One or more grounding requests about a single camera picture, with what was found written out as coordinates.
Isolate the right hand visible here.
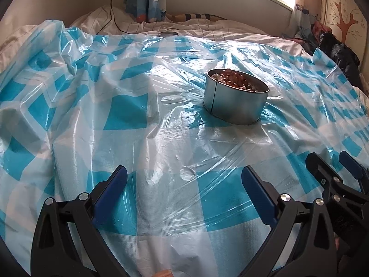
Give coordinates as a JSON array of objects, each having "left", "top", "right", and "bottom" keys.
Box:
[{"left": 333, "top": 233, "right": 340, "bottom": 250}]

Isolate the left hand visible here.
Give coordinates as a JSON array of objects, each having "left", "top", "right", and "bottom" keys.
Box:
[{"left": 152, "top": 269, "right": 173, "bottom": 277}]

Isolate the round silver metal tin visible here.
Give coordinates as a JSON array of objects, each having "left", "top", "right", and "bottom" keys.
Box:
[{"left": 203, "top": 69, "right": 270, "bottom": 125}]

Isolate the blue white checkered plastic sheet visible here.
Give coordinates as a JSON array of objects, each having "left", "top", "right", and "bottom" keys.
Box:
[{"left": 1, "top": 21, "right": 368, "bottom": 276}]

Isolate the pile of clothes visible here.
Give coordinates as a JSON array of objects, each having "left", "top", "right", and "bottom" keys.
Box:
[{"left": 291, "top": 4, "right": 365, "bottom": 91}]

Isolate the tree decorated wardrobe door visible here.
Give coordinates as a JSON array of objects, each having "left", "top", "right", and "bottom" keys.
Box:
[{"left": 321, "top": 0, "right": 368, "bottom": 61}]

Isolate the small round silver lid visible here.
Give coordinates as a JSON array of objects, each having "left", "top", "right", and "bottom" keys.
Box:
[{"left": 158, "top": 31, "right": 178, "bottom": 38}]

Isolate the white grid bed sheet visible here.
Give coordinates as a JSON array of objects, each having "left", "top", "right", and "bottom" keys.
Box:
[{"left": 1, "top": 6, "right": 309, "bottom": 72}]

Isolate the striped pillow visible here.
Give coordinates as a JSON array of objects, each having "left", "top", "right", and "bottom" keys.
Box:
[{"left": 166, "top": 13, "right": 225, "bottom": 23}]

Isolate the blue cartoon curtain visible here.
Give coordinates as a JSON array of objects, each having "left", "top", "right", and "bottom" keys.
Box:
[{"left": 124, "top": 0, "right": 168, "bottom": 23}]

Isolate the brown bead bracelet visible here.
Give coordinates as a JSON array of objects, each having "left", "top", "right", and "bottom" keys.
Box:
[{"left": 211, "top": 68, "right": 260, "bottom": 91}]

